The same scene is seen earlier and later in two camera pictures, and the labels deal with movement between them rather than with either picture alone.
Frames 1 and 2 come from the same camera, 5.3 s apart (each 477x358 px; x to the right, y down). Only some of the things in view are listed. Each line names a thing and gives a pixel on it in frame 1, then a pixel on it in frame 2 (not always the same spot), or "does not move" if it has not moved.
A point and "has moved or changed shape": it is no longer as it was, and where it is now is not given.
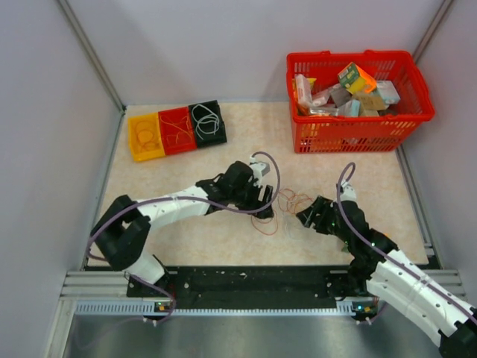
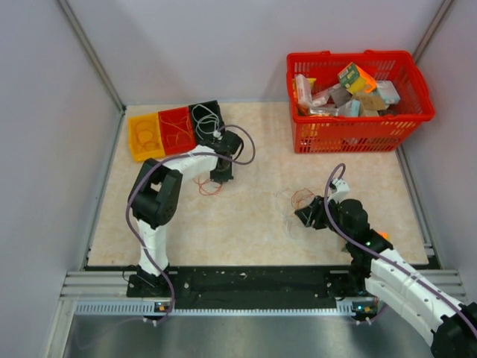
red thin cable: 271,233 has moved or changed shape
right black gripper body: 326,222 does not move
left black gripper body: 249,202 → 222,174
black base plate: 247,288 does not move
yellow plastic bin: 145,136 does not move
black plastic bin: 208,122 does not move
